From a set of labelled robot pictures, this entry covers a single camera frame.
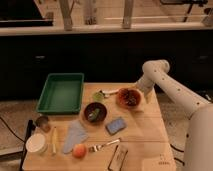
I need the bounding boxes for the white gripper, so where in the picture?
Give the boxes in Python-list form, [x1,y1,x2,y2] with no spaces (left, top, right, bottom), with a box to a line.
[136,75,155,103]

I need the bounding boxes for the dark grapes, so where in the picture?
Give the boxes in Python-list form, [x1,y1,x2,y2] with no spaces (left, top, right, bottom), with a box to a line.
[126,94,138,106]

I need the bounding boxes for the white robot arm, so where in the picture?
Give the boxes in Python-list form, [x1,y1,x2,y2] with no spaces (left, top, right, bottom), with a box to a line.
[136,60,213,171]

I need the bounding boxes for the red bowl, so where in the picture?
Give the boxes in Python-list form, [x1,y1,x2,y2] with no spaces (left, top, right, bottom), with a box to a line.
[116,88,141,109]

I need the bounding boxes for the dark brown bowl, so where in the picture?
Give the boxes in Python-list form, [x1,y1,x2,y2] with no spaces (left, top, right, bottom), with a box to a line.
[84,102,107,123]

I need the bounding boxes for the green item in bowl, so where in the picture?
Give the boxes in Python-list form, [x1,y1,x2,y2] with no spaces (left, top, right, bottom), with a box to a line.
[88,108,100,121]

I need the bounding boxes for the blue sponge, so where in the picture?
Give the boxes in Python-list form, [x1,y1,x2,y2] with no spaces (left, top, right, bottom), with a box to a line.
[105,117,126,135]

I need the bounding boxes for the silver fork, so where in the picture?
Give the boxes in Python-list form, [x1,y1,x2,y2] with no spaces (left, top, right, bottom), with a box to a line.
[88,138,121,152]

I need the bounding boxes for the light blue cloth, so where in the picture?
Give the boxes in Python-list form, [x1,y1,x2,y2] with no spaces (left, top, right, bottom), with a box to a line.
[62,120,88,154]

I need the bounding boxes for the green plastic tray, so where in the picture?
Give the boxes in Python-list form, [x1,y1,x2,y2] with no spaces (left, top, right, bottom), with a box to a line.
[37,73,84,115]

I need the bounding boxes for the orange peach fruit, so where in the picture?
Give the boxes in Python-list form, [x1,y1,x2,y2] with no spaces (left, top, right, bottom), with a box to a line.
[72,144,87,158]

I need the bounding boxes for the yellow banana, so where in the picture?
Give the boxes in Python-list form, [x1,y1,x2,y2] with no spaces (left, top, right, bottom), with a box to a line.
[51,127,57,155]

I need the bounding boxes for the small metal cup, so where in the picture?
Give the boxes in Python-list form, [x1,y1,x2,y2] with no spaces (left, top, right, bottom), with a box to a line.
[35,116,51,132]

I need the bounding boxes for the white round container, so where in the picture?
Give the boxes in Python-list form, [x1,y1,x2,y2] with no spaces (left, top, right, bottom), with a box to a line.
[26,133,47,154]

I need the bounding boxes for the white handled utensil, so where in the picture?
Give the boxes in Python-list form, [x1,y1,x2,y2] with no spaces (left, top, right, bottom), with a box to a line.
[100,89,118,98]

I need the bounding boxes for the black table bracket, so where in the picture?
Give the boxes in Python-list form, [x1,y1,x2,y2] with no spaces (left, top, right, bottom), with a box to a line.
[19,120,36,171]

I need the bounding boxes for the black cable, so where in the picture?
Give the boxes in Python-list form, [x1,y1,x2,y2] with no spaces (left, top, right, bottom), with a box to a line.
[0,116,26,143]

